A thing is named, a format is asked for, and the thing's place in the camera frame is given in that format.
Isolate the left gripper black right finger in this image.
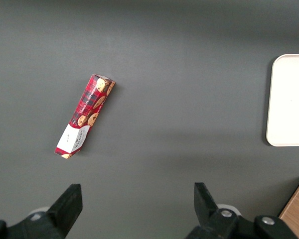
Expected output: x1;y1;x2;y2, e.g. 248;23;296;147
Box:
184;182;299;239

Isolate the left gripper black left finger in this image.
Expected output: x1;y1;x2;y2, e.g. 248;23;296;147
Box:
0;183;83;239

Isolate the cream plastic tray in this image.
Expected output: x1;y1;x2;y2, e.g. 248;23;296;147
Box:
265;53;299;147

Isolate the wooden drawer cabinet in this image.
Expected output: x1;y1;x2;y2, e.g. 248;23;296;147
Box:
278;175;299;239

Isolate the red tartan cookie box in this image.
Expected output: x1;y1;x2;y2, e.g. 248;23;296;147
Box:
55;73;116;160

